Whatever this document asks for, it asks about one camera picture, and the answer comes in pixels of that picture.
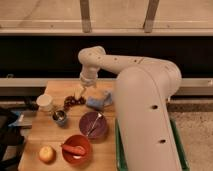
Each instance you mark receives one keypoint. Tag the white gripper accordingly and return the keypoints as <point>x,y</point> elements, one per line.
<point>85,82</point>

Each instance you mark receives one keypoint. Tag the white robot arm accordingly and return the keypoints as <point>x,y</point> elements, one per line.
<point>141,89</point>

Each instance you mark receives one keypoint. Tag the bunch of dark grapes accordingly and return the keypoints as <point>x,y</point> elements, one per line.
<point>71,100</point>

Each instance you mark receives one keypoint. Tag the light blue cloth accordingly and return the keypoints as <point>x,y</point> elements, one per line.
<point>108,98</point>

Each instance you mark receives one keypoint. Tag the spoon in purple bowl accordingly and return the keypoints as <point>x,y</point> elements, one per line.
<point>99,115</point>

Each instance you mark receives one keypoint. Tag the metal cup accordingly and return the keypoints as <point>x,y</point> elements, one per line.
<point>60,117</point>

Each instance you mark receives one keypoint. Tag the white cup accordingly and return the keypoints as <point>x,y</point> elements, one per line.
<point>45,102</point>

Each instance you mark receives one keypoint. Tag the red bowl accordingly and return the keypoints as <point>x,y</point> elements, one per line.
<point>77,140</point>

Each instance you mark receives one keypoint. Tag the orange carrot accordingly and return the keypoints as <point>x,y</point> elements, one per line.
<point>77,150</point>

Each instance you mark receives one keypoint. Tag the yellow apple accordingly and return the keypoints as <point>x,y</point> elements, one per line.
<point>47,154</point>

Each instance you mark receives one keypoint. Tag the green tray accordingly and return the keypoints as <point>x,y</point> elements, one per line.
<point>120,156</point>

